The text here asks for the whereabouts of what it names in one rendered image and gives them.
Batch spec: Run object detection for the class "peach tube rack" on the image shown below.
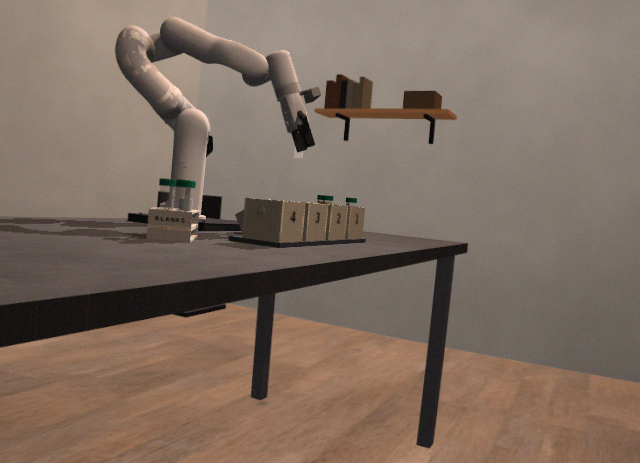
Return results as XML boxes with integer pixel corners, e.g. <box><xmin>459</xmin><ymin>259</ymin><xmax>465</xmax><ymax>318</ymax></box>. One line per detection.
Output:
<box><xmin>147</xmin><ymin>207</ymin><xmax>199</xmax><ymax>242</ymax></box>

